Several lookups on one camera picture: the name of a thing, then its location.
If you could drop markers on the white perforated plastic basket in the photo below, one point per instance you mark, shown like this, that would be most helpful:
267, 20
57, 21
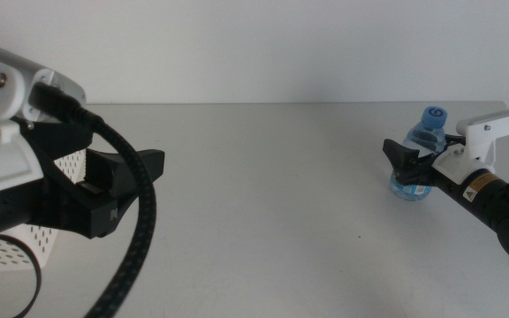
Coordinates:
49, 247

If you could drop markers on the clear water bottle blue cap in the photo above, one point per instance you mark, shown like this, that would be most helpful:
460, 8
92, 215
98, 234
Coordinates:
435, 115

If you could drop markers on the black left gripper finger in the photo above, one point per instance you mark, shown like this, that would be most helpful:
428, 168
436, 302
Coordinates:
60, 139
104, 170

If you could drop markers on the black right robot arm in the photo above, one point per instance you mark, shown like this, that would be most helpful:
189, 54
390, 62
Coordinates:
502, 207

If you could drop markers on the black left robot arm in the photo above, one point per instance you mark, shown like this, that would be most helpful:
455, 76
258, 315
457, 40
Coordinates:
2, 212

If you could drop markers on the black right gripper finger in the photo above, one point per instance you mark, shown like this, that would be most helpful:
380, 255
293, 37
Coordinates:
455, 140
402, 159

